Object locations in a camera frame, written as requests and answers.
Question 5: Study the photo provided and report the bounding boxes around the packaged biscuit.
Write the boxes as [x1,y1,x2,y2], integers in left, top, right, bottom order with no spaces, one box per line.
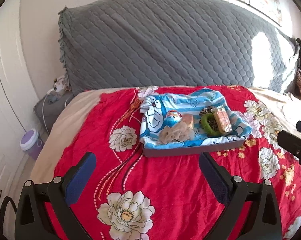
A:
[213,107,233,134]
[182,114,194,129]

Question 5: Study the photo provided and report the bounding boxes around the black cable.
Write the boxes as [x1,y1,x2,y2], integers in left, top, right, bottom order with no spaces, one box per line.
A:
[0,195,18,230]

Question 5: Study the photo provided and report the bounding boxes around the small items on stool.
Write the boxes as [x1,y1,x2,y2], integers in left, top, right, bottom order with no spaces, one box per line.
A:
[53,75,69,93]

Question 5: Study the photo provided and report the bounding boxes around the grey flat box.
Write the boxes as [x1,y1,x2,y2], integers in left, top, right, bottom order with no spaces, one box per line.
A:
[142,139,245,157]

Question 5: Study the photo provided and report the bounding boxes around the blue striped Doraemon cloth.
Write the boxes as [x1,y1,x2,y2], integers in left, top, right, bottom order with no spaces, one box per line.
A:
[140,88,253,150]

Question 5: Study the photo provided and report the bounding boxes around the beige mesh hair net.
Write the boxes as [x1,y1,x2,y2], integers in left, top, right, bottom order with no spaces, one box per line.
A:
[159,121,195,144]

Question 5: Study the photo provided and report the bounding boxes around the grey quilted headboard cover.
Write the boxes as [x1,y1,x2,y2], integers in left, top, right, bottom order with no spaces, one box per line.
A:
[58,0,299,94]

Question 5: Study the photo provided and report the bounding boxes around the blue King egg toy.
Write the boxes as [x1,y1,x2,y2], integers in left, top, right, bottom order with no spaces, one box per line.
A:
[164,110,182,127]

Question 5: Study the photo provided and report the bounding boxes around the red floral bedspread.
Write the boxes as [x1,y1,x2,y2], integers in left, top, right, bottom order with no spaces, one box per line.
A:
[53,86,301,239]

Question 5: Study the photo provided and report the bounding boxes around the white wardrobe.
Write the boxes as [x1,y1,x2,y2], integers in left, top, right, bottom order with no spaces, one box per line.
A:
[0,0,40,207]

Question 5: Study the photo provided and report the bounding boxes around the leopard print scrunchie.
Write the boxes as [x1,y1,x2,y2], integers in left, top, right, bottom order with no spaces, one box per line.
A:
[199,106,218,131]

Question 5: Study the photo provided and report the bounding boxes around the white charging cable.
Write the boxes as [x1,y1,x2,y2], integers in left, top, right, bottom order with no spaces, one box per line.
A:
[41,87,56,134]

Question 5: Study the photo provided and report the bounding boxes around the green fuzzy ring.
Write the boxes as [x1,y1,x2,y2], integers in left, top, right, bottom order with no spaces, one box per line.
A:
[200,113,229,138]

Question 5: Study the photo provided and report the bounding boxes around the purple white bin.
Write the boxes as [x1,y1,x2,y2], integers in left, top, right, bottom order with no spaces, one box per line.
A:
[20,128,44,160]

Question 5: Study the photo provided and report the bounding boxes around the grey bedside stool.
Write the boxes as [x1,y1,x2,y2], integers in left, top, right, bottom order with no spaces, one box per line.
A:
[34,91,74,134]

